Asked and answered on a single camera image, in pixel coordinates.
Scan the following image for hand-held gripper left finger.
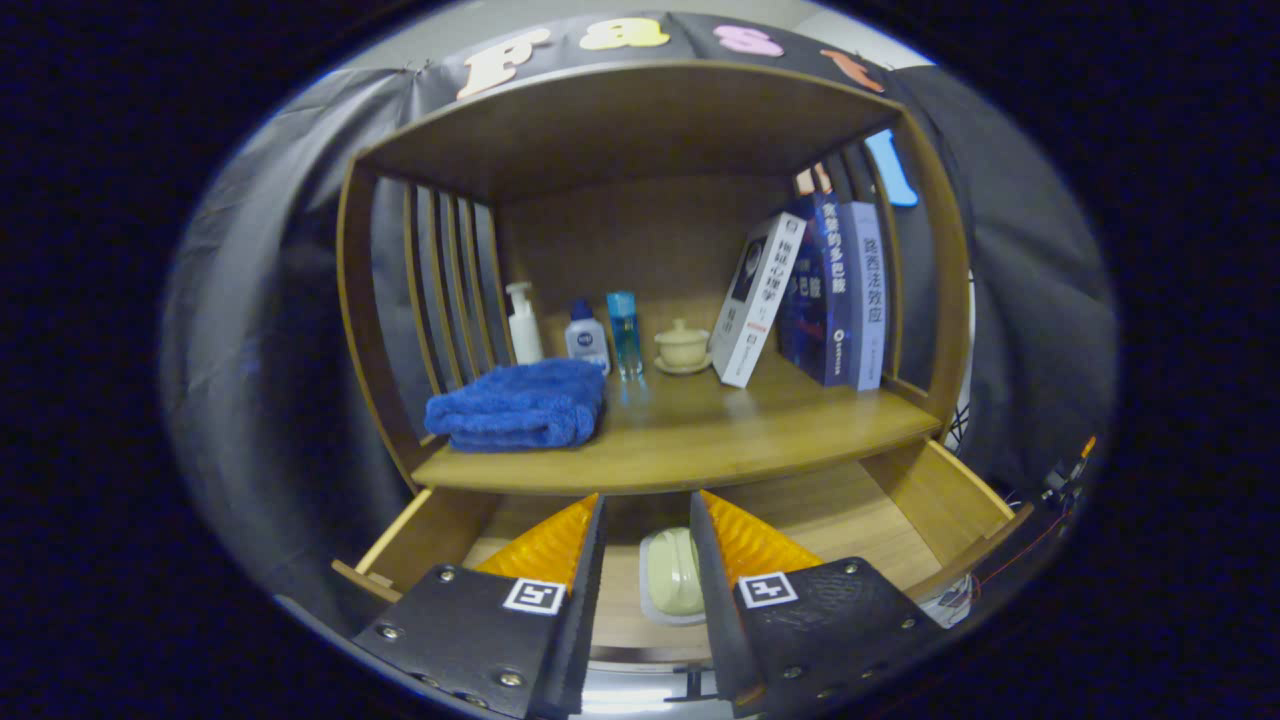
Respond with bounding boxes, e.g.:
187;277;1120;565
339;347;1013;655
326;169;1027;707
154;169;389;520
350;492;609;720

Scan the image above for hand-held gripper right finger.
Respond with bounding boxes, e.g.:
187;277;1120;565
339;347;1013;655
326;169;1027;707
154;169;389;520
688;489;948;718

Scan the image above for wooden countertop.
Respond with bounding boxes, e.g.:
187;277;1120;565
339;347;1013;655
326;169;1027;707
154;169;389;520
412;350;943;497

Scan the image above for blue folded towel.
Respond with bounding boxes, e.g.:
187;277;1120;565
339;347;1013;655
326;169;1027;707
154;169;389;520
424;358;608;453

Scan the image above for cream lidded teacup with saucer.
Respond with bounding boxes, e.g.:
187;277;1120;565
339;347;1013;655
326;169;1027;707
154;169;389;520
654;318;713;376

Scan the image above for clear blue bottle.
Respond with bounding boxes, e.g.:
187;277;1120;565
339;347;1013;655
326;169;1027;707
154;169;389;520
606;291;645;380

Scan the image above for white bottle with blue cap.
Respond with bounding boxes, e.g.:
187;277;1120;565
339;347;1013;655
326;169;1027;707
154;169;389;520
564;297;612;376

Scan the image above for black tripod stand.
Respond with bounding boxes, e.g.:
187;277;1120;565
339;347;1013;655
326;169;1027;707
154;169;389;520
944;300;977;456

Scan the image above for white pump bottle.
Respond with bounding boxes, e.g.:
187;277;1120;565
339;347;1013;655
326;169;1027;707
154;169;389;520
504;281;545;366

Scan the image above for white book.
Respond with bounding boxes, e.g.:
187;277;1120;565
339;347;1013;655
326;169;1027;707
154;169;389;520
709;211;807;389

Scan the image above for dark blue book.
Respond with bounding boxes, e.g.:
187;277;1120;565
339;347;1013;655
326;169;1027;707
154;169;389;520
777;192;851;387

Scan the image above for pale lavender book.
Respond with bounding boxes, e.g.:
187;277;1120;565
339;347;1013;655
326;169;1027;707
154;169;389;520
838;201;888;392

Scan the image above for black backdrop cloth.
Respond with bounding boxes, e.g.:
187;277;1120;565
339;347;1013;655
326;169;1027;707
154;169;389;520
160;12;1119;641

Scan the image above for tangled thin cables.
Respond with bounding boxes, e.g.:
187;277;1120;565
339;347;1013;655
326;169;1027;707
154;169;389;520
920;500;1076;626

